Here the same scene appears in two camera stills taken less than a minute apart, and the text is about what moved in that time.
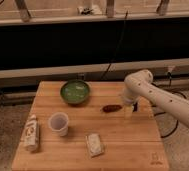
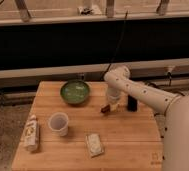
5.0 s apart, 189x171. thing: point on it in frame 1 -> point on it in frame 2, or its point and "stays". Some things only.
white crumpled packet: [31, 139] stays
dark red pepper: [111, 108] stays
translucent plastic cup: [59, 123] stays
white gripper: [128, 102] -> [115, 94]
